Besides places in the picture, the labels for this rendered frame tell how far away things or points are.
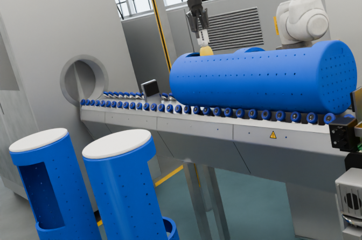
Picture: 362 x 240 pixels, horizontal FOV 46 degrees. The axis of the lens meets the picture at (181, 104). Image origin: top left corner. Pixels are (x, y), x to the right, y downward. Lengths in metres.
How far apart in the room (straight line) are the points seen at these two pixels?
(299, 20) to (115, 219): 1.22
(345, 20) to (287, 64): 2.96
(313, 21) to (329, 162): 0.70
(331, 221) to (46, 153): 1.57
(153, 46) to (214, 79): 2.40
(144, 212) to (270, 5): 2.22
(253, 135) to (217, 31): 1.97
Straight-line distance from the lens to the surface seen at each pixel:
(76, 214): 2.17
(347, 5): 4.59
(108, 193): 1.66
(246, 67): 1.83
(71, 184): 2.12
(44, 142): 2.07
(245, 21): 3.60
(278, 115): 1.81
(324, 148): 1.71
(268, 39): 3.53
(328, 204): 2.55
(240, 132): 1.97
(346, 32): 4.64
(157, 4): 2.86
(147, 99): 2.60
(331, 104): 1.69
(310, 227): 2.69
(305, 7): 2.13
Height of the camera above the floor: 1.51
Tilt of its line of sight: 13 degrees down
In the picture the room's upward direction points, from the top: 14 degrees counter-clockwise
